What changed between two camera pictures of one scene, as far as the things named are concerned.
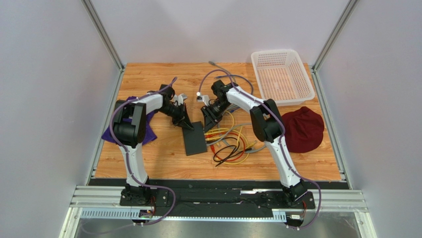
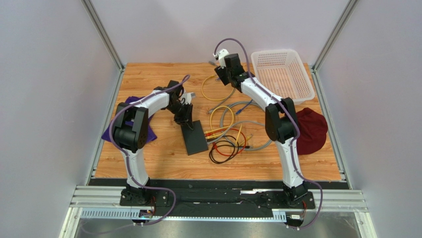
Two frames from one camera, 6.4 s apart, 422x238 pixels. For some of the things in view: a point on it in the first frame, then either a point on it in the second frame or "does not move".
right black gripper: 208,115 to 222,76
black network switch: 194,139 does not move
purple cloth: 150,135 does not move
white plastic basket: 282,77 does not move
